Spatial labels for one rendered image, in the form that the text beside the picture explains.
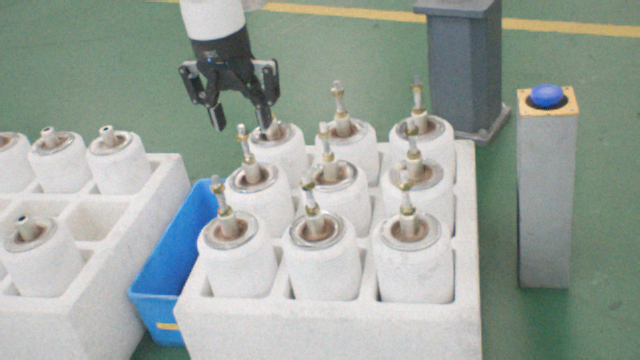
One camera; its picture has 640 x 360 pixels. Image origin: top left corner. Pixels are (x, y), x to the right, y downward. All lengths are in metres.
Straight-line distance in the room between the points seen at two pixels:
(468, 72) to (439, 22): 0.12
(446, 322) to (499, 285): 0.30
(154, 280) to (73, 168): 0.26
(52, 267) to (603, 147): 1.02
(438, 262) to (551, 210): 0.25
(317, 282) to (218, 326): 0.15
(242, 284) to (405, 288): 0.21
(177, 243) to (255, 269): 0.33
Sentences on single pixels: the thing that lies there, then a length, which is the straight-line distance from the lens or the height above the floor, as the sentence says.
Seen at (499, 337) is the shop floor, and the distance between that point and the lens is 1.03.
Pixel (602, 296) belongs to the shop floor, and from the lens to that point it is 1.11.
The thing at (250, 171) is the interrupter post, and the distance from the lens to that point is 0.94.
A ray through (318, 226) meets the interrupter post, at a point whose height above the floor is 0.27.
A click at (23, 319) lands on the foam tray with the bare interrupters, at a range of 1.03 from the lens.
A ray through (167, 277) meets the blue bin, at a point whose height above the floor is 0.06.
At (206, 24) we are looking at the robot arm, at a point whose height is 0.51.
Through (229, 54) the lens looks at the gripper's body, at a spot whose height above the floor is 0.47.
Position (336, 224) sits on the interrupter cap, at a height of 0.25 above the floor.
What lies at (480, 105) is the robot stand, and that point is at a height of 0.09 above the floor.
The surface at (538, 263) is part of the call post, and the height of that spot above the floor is 0.05.
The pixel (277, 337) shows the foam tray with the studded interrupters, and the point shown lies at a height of 0.14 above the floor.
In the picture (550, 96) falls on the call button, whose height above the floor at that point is 0.33.
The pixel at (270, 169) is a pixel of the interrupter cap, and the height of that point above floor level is 0.25.
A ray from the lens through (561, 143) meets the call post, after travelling 0.94.
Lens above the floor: 0.78
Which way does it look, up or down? 32 degrees down
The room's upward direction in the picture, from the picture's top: 12 degrees counter-clockwise
